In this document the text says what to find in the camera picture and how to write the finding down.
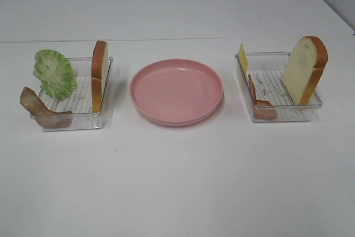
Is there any bacon strip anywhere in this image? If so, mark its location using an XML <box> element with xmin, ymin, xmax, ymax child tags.
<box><xmin>20</xmin><ymin>87</ymin><xmax>72</xmax><ymax>129</ymax></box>
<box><xmin>248</xmin><ymin>74</ymin><xmax>278</xmax><ymax>121</ymax></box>

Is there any bread slice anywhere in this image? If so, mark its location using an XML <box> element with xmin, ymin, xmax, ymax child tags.
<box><xmin>92</xmin><ymin>41</ymin><xmax>109</xmax><ymax>113</ymax></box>
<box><xmin>281</xmin><ymin>36</ymin><xmax>328</xmax><ymax>105</ymax></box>

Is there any green lettuce leaf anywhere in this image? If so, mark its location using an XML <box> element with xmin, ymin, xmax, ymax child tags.
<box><xmin>33</xmin><ymin>49</ymin><xmax>77</xmax><ymax>100</ymax></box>

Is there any pink round plate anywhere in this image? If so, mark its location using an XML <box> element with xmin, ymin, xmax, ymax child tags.
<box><xmin>130</xmin><ymin>59</ymin><xmax>224</xmax><ymax>127</ymax></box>

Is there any yellow cheese slice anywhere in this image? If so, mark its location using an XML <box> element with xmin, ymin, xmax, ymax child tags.
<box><xmin>239</xmin><ymin>43</ymin><xmax>249</xmax><ymax>78</ymax></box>

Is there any right clear plastic tray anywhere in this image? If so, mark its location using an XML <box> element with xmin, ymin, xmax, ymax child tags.
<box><xmin>235</xmin><ymin>52</ymin><xmax>322</xmax><ymax>123</ymax></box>

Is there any clear plastic tray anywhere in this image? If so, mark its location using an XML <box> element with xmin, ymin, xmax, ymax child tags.
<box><xmin>30</xmin><ymin>57</ymin><xmax>114</xmax><ymax>132</ymax></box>
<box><xmin>235</xmin><ymin>52</ymin><xmax>322</xmax><ymax>123</ymax></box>

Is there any left clear plastic tray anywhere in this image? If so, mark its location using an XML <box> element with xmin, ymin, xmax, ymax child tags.
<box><xmin>30</xmin><ymin>57</ymin><xmax>114</xmax><ymax>132</ymax></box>

